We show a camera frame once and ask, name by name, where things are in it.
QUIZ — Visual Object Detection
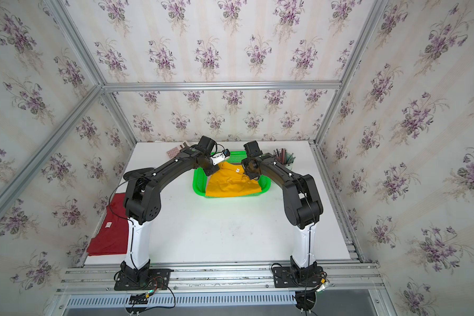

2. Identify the green plastic basket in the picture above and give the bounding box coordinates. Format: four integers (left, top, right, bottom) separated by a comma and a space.
192, 151, 272, 198

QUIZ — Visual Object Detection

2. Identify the yellow t-shirt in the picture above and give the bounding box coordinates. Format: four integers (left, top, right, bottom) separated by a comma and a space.
205, 161, 262, 198

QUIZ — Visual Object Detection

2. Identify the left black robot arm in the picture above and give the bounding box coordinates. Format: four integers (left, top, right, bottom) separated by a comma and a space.
121, 136, 230, 276

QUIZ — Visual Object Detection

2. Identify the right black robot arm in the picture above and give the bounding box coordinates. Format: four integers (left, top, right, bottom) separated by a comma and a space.
242, 141, 324, 282

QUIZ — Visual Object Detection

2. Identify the red folded t-shirt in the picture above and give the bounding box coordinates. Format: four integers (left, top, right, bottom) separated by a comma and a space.
87, 193, 129, 256

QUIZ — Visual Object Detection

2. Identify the coloured pencils bunch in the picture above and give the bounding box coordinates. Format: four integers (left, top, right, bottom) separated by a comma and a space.
273, 148, 296, 167

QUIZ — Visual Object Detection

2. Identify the pink calculator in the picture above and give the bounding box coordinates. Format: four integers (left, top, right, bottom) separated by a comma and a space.
167, 142, 189, 159

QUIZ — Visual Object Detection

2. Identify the black oval case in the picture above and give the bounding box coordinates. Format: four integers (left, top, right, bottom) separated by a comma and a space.
122, 167, 155, 181

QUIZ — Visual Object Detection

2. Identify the small circuit board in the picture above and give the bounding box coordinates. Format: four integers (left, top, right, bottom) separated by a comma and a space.
129, 294, 149, 305

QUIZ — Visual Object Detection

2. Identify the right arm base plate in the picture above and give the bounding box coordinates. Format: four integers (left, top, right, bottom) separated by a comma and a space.
271, 262, 327, 290

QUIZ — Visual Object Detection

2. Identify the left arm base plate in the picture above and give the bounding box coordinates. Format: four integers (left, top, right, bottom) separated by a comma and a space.
114, 261, 172, 291

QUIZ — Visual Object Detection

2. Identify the black round floor mount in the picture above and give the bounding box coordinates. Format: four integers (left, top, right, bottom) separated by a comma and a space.
294, 291, 317, 313

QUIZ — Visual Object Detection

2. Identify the aluminium front rail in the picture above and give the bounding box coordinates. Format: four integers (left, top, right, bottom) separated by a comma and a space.
55, 261, 385, 294

